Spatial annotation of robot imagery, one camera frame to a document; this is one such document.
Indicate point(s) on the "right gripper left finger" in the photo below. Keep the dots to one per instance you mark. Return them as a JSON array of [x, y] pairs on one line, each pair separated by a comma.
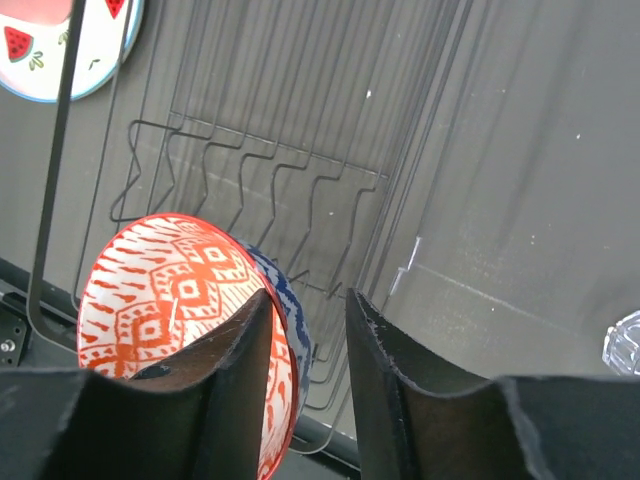
[[197, 414]]

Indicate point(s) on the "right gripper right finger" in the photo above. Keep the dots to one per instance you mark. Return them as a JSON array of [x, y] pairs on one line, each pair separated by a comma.
[[420, 416]]

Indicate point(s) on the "clear glass tumbler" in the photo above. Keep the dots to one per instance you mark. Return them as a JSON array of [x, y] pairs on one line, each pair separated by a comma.
[[621, 346]]

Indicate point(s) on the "blue patterned bowl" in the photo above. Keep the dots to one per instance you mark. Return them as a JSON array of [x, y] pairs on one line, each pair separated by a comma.
[[167, 279]]

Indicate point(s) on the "white watermelon pattern plate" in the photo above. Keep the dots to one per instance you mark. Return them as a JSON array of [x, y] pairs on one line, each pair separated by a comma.
[[33, 48]]

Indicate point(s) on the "pink plastic cup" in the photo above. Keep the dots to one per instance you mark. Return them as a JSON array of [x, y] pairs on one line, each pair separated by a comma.
[[43, 12]]

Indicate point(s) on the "black wire dish rack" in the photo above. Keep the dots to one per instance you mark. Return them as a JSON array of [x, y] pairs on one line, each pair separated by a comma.
[[296, 126]]

